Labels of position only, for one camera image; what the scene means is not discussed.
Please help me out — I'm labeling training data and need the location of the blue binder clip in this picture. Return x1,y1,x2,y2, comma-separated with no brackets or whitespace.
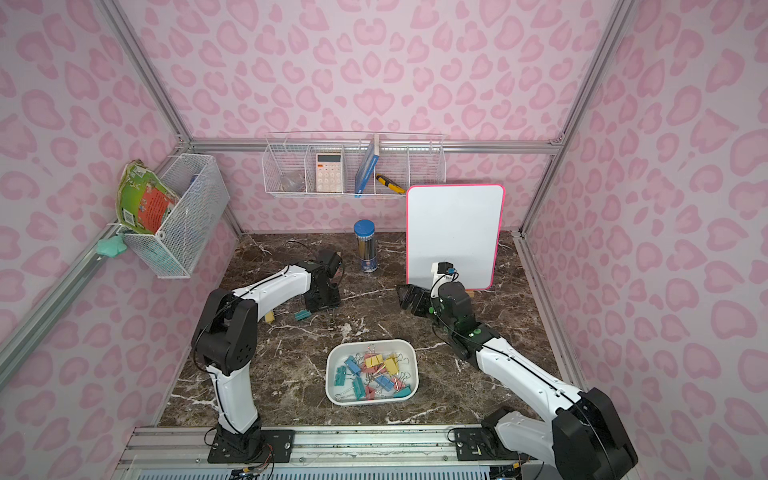
374,375,395,391
345,356,362,376

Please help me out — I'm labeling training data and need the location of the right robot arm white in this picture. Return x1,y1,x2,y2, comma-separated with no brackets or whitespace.
397,280,638,479

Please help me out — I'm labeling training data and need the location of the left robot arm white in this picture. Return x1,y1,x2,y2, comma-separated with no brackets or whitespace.
191,249,344,436

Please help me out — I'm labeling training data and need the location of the teal binder clip under yellow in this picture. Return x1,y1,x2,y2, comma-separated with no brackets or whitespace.
294,310,312,321

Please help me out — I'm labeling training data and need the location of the white storage tray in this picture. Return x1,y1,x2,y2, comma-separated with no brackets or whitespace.
325,339,420,406

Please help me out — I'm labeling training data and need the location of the blue lid pencil canister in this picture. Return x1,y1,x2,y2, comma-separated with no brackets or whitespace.
354,219,378,273

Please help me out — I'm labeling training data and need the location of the pink framed whiteboard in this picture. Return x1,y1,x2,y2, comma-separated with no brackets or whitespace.
406,184,505,290

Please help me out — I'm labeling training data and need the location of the yellow utility knife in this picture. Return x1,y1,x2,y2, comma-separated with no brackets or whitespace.
376,174,406,194

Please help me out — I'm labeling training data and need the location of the white calculator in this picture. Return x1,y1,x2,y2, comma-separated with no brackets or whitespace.
315,152,344,193

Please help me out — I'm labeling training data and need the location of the blue book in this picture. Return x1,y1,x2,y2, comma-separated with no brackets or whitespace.
354,133,380,195

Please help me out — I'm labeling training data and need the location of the green red snack bag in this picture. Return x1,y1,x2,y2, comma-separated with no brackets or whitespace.
116,160,180,235

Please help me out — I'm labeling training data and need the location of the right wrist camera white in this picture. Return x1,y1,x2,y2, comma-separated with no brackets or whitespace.
430,261,459,292

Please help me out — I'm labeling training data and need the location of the wire shelf on back wall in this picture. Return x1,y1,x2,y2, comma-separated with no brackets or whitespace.
262,132,447,199

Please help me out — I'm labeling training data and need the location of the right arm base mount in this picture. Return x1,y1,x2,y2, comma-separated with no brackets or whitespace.
446,427,520,461

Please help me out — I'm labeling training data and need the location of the white mesh wall basket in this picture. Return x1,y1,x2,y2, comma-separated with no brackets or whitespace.
123,153,229,279

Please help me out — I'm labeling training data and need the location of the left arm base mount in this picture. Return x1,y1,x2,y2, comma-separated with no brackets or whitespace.
207,425,296,465

